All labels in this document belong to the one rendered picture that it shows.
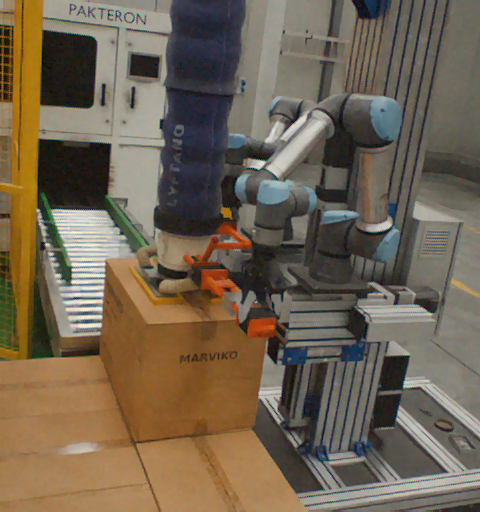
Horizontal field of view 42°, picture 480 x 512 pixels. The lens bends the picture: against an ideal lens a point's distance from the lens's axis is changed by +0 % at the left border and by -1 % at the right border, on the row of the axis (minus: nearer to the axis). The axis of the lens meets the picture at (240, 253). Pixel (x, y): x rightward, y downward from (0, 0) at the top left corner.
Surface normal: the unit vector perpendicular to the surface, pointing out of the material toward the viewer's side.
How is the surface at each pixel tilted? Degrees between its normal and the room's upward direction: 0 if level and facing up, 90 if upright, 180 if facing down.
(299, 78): 90
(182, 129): 79
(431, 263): 90
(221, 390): 90
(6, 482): 0
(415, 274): 90
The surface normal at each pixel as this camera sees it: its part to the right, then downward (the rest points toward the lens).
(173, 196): -0.29, -0.02
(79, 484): 0.12, -0.95
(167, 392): 0.39, 0.31
